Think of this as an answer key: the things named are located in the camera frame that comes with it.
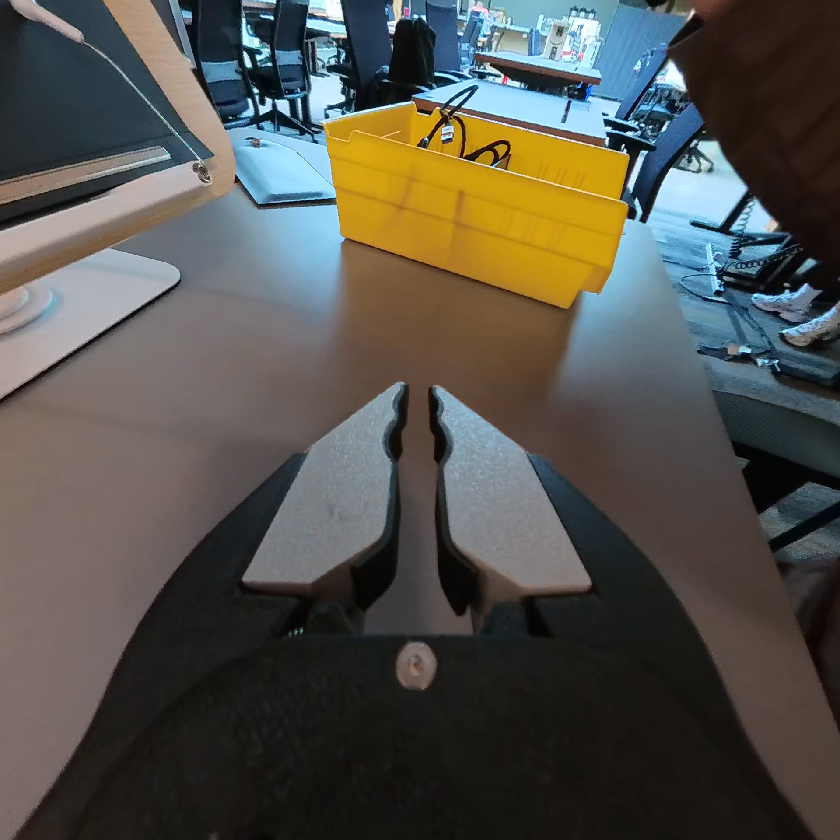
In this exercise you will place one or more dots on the grey flat pad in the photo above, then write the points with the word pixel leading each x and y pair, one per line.
pixel 282 167

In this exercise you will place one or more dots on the white power strip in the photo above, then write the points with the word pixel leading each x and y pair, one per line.
pixel 715 269

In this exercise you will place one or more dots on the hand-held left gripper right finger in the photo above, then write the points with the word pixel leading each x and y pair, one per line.
pixel 512 518

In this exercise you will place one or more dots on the grey desk with silver frame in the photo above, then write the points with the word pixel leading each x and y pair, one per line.
pixel 525 108

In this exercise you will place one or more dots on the black sheet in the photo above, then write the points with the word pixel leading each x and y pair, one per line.
pixel 65 98

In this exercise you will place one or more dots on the metal ledge strip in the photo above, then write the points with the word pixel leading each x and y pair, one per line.
pixel 79 172

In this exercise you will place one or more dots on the white sneaker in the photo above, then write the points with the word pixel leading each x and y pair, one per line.
pixel 810 328
pixel 784 303

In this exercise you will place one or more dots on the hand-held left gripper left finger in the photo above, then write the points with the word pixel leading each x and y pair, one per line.
pixel 321 518

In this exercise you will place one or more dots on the grey partition panel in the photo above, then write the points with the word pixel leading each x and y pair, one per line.
pixel 640 39

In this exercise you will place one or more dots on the person's right forearm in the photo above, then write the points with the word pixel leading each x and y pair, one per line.
pixel 774 118

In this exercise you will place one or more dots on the black jacket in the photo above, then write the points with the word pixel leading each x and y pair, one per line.
pixel 413 49

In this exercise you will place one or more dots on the yellow plastic bin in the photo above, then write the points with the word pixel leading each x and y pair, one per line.
pixel 472 223

